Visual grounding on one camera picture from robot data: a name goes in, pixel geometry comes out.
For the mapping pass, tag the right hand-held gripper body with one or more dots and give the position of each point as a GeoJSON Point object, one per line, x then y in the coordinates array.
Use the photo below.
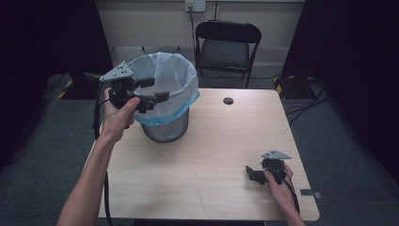
{"type": "Point", "coordinates": [274, 166]}

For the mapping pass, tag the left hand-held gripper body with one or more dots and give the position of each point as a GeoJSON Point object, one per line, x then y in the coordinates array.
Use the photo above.
{"type": "Point", "coordinates": [120, 88]}

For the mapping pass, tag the translucent blue-rimmed bin bag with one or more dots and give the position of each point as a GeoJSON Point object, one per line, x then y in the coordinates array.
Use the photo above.
{"type": "Point", "coordinates": [178, 81]}

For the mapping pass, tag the metal mesh trash bin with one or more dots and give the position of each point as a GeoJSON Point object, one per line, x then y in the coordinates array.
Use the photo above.
{"type": "Point", "coordinates": [166, 130]}

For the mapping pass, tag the person's right hand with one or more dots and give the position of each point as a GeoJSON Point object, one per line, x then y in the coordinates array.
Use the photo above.
{"type": "Point", "coordinates": [279, 191]}

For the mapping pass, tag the person's left hand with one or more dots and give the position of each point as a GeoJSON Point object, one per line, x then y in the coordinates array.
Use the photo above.
{"type": "Point", "coordinates": [117, 121]}

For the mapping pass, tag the black stand base striped tape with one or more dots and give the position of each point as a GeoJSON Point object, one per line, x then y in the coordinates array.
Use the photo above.
{"type": "Point", "coordinates": [293, 88]}
{"type": "Point", "coordinates": [81, 89]}

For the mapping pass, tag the black folding chair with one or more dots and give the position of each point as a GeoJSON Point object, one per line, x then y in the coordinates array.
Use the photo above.
{"type": "Point", "coordinates": [226, 50]}

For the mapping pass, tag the dark curtain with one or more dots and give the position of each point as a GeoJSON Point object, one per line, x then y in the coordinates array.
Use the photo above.
{"type": "Point", "coordinates": [354, 47]}

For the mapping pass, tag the white wall socket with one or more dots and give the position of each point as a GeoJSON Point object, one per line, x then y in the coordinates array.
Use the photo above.
{"type": "Point", "coordinates": [195, 5]}

